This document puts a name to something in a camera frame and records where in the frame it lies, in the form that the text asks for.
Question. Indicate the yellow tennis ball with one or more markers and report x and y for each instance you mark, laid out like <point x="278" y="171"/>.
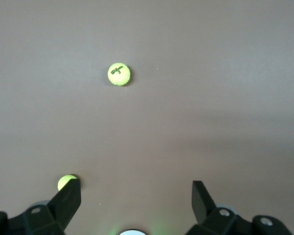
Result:
<point x="63" y="182"/>
<point x="118" y="74"/>

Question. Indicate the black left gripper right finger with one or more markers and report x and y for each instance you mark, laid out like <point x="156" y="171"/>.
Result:
<point x="218" y="222"/>

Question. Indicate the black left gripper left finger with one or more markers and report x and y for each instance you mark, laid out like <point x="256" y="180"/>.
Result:
<point x="51" y="215"/>

